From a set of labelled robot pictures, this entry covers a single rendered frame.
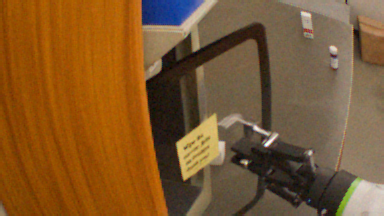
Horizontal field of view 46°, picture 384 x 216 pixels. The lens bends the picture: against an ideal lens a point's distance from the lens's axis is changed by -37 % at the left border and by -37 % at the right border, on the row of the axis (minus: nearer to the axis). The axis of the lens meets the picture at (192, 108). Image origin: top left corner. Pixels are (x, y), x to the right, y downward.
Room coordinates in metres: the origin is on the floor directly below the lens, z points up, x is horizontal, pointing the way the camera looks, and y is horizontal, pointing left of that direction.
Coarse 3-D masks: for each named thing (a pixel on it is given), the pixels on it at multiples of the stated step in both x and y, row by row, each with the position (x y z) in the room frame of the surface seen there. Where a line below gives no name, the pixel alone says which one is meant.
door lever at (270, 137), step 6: (258, 126) 0.84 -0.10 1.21; (252, 132) 0.83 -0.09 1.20; (258, 132) 0.83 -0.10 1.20; (264, 132) 0.82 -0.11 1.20; (270, 132) 0.82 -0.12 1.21; (270, 138) 0.80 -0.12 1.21; (276, 138) 0.80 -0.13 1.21; (264, 144) 0.79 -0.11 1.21; (270, 144) 0.79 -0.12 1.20; (240, 162) 0.76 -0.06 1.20; (246, 162) 0.75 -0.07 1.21; (252, 162) 0.76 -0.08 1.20; (246, 168) 0.75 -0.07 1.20
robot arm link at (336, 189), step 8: (336, 176) 0.62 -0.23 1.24; (344, 176) 0.61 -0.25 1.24; (352, 176) 0.60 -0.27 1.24; (328, 184) 0.62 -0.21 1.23; (336, 184) 0.60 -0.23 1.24; (344, 184) 0.59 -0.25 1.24; (328, 192) 0.59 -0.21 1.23; (336, 192) 0.58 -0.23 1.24; (344, 192) 0.57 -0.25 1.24; (320, 200) 0.60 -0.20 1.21; (328, 200) 0.58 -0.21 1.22; (336, 200) 0.57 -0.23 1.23; (320, 208) 0.59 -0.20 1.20; (328, 208) 0.57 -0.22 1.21; (336, 208) 0.56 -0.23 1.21
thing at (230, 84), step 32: (256, 32) 0.85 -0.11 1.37; (192, 64) 0.75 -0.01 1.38; (224, 64) 0.79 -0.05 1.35; (256, 64) 0.85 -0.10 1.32; (160, 96) 0.71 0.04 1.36; (192, 96) 0.75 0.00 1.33; (224, 96) 0.79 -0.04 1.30; (256, 96) 0.84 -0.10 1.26; (160, 128) 0.71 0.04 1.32; (192, 128) 0.75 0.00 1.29; (224, 128) 0.79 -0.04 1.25; (160, 160) 0.70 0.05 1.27; (224, 160) 0.79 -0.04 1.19; (192, 192) 0.74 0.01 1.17; (224, 192) 0.79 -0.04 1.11; (256, 192) 0.85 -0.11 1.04
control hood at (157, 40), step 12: (216, 0) 0.72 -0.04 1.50; (204, 12) 0.67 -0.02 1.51; (192, 24) 0.64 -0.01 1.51; (144, 36) 0.63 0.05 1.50; (156, 36) 0.63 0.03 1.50; (168, 36) 0.62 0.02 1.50; (180, 36) 0.62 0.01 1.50; (144, 48) 0.63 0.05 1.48; (156, 48) 0.63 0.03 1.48; (168, 48) 0.62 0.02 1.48; (144, 60) 0.63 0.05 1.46; (156, 60) 0.63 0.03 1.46
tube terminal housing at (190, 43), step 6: (192, 30) 0.93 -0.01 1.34; (186, 36) 0.96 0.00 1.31; (192, 36) 0.93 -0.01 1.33; (198, 36) 0.95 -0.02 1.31; (180, 42) 0.95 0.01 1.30; (186, 42) 0.96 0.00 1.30; (192, 42) 0.93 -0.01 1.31; (198, 42) 0.95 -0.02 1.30; (180, 48) 0.95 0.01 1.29; (186, 48) 0.96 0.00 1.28; (192, 48) 0.93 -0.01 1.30; (198, 48) 0.95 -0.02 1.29; (180, 54) 0.95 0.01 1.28; (186, 54) 0.96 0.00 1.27
